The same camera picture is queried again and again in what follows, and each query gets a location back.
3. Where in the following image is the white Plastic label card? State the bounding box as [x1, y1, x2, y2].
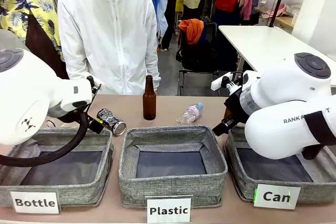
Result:
[145, 195, 194, 224]

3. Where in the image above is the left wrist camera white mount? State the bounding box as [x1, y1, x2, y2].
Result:
[86, 75, 102, 98]

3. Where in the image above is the grey fabric basket labelled Can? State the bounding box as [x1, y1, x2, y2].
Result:
[224, 125, 336, 204]

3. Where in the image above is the black crushed drink can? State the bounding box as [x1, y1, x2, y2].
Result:
[96, 108, 127, 137]

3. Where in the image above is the small pink-labelled plastic bottle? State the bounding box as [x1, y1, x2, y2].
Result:
[175, 102, 205, 125]

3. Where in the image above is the person in white hooded jacket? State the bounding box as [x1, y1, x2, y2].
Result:
[57, 0, 161, 96]

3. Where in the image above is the black stand pole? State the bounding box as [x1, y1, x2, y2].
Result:
[268, 0, 294, 28]

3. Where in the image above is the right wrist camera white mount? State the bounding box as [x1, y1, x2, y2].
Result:
[211, 72, 244, 96]

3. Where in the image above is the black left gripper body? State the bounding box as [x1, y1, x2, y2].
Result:
[83, 113, 96, 130]

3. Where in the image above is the white background table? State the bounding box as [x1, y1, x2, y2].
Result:
[218, 24, 336, 88]

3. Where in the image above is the grey fabric basket labelled Plastic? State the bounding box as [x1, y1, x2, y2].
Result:
[118, 125, 228, 208]

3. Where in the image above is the grey fabric basket labelled Bottle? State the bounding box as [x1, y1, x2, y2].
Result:
[0, 128, 115, 208]

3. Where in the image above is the white Can label card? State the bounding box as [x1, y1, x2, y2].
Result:
[253, 183, 302, 210]

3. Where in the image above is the black left arm cable bundle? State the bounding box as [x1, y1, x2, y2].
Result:
[0, 110, 90, 167]

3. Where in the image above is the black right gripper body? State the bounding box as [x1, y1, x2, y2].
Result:
[223, 87, 250, 130]

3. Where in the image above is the orange cloth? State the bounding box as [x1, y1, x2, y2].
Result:
[177, 18, 205, 45]

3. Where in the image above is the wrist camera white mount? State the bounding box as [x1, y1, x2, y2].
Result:
[86, 75, 102, 98]
[211, 72, 244, 96]

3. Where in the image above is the black office chair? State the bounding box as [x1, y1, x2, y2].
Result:
[175, 22, 221, 97]

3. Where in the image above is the white Bottle label card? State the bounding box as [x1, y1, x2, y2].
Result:
[9, 189, 61, 215]

